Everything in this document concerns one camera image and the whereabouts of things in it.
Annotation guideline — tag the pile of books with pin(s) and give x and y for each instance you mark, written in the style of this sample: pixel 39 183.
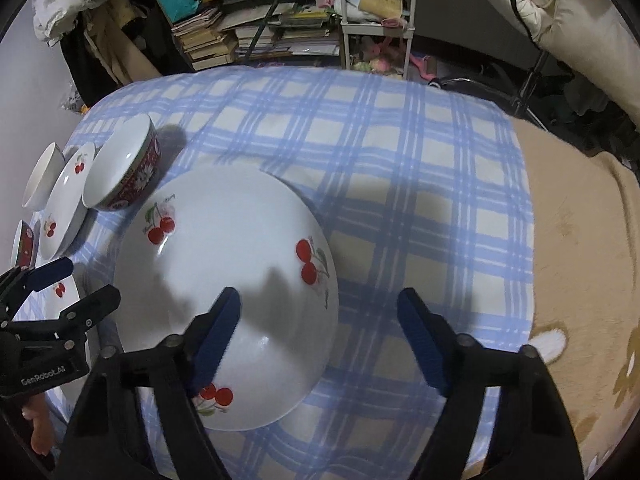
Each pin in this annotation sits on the pile of books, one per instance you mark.
pixel 210 40

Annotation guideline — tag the black hanging garment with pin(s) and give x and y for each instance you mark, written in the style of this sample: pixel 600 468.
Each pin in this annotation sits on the black hanging garment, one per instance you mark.
pixel 85 65

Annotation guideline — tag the black metal stand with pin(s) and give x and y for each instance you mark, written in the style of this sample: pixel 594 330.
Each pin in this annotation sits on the black metal stand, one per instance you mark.
pixel 530 80

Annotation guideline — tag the white bowl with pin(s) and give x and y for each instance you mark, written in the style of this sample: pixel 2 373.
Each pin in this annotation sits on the white bowl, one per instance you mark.
pixel 42 175

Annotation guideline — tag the large cherry print plate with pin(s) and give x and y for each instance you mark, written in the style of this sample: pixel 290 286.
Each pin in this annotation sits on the large cherry print plate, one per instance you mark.
pixel 225 240

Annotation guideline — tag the person's left hand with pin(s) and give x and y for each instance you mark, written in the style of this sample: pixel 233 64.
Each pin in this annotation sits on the person's left hand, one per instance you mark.
pixel 40 432

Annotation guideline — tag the green pole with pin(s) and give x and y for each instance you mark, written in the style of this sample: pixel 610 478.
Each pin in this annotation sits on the green pole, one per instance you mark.
pixel 272 15

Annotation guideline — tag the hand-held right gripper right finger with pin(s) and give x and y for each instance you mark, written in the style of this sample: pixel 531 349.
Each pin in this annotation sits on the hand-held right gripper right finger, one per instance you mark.
pixel 425 345

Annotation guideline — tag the white puffer jacket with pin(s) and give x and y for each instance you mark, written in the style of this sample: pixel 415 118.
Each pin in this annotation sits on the white puffer jacket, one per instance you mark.
pixel 75 0

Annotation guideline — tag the blue plaid cloth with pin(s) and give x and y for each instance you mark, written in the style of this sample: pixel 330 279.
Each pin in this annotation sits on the blue plaid cloth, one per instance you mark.
pixel 400 160

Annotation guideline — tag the white shelf cart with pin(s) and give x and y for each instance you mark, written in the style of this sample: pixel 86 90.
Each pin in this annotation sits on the white shelf cart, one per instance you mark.
pixel 414 5

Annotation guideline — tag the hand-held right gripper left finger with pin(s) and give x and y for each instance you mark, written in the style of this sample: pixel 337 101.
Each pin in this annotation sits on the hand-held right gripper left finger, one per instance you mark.
pixel 215 345

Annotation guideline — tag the cream duvet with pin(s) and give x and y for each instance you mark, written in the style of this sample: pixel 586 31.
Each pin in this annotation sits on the cream duvet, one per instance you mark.
pixel 575 25

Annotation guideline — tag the beige hanging coat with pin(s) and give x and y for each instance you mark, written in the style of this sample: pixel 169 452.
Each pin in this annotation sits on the beige hanging coat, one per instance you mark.
pixel 122 52

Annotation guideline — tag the small red rimmed bowl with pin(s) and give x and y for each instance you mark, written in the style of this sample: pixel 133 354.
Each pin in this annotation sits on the small red rimmed bowl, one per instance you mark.
pixel 22 245

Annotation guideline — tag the tan patterned blanket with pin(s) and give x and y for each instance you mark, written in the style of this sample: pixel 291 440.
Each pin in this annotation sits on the tan patterned blanket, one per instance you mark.
pixel 575 240

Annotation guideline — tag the small cherry print plate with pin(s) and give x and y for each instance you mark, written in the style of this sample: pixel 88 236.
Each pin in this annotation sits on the small cherry print plate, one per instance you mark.
pixel 65 205

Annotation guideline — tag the red floral bowl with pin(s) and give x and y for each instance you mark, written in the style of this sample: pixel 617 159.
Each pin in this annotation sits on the red floral bowl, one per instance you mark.
pixel 120 165

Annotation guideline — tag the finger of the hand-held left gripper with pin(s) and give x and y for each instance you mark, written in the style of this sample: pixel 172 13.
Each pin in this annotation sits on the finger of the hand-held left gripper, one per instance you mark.
pixel 92 305
pixel 52 271

